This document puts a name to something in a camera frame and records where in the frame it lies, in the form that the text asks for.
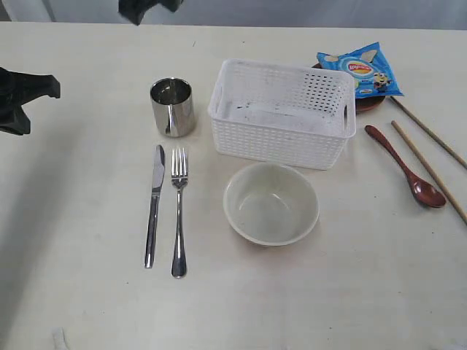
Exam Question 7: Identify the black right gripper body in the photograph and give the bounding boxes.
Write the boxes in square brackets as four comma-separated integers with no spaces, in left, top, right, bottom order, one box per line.
[1,68,19,112]

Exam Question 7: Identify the silver table knife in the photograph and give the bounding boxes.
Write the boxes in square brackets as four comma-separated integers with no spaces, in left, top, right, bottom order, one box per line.
[144,144,166,269]

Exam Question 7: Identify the white perforated plastic basket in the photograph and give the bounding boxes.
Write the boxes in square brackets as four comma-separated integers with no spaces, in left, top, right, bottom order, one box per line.
[207,59,356,170]

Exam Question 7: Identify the silver metal fork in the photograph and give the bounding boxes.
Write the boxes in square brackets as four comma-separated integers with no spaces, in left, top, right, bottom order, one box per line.
[171,147,188,279]

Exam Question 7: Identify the blue Lay's chips bag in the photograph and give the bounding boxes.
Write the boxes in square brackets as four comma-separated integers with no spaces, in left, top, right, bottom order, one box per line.
[317,42,404,99]

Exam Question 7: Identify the brown round plate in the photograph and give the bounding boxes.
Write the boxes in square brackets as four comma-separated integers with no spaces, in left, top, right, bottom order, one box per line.
[301,58,385,118]

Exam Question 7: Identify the speckled white ceramic bowl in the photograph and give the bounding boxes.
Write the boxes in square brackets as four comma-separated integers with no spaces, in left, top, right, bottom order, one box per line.
[223,163,320,247]

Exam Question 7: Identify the wooden chopstick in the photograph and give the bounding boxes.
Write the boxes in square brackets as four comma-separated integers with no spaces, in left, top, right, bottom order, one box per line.
[391,120,467,223]
[390,96,467,168]

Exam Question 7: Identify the brown wooden spoon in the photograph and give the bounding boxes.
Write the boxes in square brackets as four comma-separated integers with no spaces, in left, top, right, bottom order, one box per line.
[365,125,447,208]

